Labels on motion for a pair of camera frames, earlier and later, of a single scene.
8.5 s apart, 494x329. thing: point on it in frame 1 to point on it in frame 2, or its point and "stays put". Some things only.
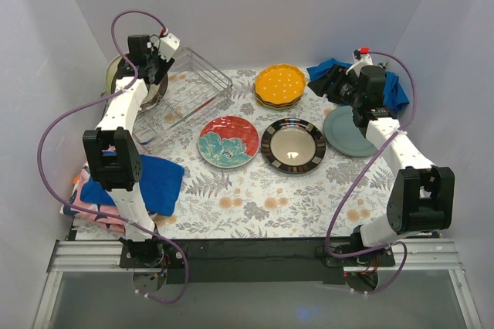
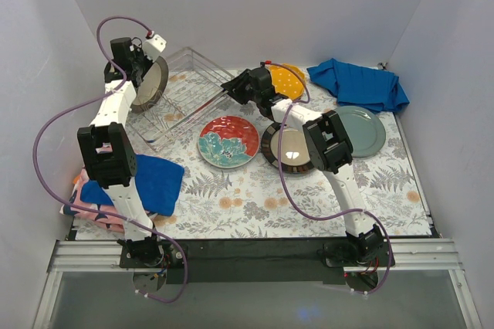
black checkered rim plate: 292,145 stays put
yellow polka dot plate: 280,83 stays put
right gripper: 331,84 to 239,87
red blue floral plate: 228,141 stays put
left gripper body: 155,72 to 143,65
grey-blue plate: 343,133 stays put
